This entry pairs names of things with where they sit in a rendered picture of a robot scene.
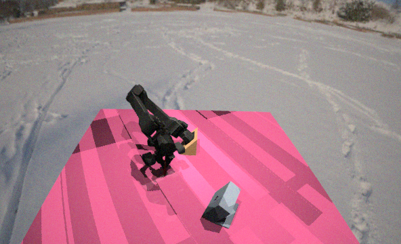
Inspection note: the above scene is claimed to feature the grey square panel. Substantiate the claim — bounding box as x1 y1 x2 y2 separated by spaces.
203 181 241 228

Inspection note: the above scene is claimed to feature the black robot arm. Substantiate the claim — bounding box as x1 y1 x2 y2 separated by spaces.
126 84 194 155

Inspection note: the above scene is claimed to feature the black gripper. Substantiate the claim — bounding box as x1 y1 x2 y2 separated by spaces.
142 141 185 169

